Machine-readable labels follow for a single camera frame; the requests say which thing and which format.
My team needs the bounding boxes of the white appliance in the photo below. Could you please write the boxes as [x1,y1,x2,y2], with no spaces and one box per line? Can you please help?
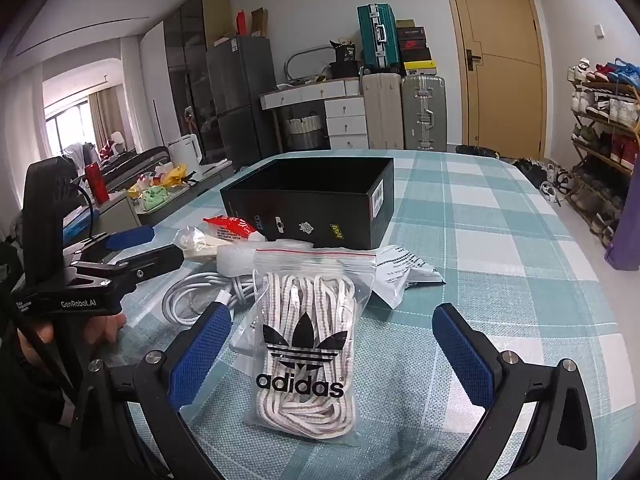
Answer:
[167,136,202,167]

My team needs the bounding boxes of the purple bag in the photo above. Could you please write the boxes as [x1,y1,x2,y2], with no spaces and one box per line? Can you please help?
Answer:
[604,180,640,272]

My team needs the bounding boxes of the silver suitcase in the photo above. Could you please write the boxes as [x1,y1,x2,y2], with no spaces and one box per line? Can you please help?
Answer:
[400,72,448,152]

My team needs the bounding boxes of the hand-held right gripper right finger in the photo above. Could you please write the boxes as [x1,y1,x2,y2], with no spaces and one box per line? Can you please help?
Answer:
[431,302,598,480]

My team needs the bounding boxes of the curved metal frame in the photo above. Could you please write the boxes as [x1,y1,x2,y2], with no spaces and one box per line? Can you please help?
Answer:
[284,45,336,83]

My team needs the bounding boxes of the green soft item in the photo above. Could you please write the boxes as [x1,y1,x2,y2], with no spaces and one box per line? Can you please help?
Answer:
[140,187,169,211]

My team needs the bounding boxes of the white woven laundry basket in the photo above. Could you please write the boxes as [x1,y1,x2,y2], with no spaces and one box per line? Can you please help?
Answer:
[285,112,323,150]

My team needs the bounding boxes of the black cardboard box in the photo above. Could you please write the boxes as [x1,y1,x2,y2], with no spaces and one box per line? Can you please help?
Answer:
[220,156,396,251]

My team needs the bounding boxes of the dark glass cabinet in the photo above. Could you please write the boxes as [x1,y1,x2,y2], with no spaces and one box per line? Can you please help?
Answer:
[164,0,211,161]

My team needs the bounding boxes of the tan wooden door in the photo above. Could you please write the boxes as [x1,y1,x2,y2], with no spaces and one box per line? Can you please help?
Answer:
[440,0,548,161]

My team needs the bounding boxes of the white desk with drawers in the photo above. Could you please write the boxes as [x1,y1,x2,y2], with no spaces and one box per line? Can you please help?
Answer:
[259,79,371,151]

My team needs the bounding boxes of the clear bag of white shoelaces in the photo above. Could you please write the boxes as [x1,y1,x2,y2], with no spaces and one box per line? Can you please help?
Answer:
[242,246,377,447]

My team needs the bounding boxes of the beige suitcase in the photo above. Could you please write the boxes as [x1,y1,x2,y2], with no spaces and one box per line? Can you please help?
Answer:
[361,72,405,151]

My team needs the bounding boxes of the large flat cardboard box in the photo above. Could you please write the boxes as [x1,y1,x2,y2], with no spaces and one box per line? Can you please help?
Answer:
[202,0,232,46]

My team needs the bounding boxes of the beige curtain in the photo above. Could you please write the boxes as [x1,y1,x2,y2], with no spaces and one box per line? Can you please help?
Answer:
[90,87,123,151]

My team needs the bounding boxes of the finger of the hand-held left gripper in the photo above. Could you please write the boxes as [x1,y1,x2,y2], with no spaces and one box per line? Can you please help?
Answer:
[67,245,185,291]
[70,225,156,262]

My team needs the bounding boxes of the white foam block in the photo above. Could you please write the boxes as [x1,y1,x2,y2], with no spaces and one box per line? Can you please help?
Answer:
[216,241,315,278]

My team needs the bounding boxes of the teal suitcase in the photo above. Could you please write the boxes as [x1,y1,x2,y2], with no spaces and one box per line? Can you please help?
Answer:
[357,4,401,72]

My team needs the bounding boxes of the wooden shoe rack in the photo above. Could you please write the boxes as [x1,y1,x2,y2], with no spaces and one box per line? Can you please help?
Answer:
[570,77,640,248]

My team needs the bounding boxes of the black paper bag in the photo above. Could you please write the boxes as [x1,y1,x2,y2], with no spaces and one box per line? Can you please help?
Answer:
[330,40,358,63]

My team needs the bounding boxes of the dark sofa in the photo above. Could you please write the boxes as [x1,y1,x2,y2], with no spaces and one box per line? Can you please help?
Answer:
[97,146,173,191]

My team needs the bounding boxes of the yellow plastic bag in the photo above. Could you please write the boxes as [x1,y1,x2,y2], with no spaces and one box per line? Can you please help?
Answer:
[129,165,188,196]

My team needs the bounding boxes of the white coiled cable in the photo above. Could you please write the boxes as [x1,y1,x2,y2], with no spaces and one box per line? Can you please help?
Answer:
[161,271,261,326]

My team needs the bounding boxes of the white printed packet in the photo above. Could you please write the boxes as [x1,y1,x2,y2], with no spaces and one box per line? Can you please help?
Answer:
[372,245,446,311]

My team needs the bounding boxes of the person's left hand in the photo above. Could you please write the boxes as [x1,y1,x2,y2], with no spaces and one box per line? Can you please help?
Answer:
[35,313,127,356]

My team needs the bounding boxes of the red bottle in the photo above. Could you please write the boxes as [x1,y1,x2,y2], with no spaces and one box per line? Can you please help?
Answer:
[84,162,110,205]

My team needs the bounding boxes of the clear plastic bag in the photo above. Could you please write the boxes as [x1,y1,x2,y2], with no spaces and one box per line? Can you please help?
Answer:
[172,225,236,263]

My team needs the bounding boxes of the rows of shoes on rack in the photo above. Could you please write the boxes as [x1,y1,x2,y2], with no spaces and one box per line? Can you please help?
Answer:
[566,57,640,246]

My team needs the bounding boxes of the grey low cabinet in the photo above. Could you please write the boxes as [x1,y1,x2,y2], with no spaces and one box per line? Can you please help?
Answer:
[107,160,236,227]

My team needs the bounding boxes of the grey refrigerator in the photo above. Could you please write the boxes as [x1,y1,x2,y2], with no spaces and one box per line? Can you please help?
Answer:
[205,35,277,166]

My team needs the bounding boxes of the teal plaid tablecloth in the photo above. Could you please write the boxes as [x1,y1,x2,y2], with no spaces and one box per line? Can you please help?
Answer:
[65,149,626,480]

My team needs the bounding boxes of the person's left forearm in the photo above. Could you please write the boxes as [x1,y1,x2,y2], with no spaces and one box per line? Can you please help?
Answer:
[0,320,76,480]

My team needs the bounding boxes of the red snack packet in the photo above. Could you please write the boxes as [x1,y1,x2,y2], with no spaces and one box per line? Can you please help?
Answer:
[202,214,255,242]

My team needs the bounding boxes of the pile of floor shoes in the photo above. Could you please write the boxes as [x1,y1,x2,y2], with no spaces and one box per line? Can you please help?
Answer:
[510,155,573,206]

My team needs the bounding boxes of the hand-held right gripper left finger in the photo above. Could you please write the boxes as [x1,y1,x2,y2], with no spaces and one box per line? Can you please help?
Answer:
[60,302,233,480]

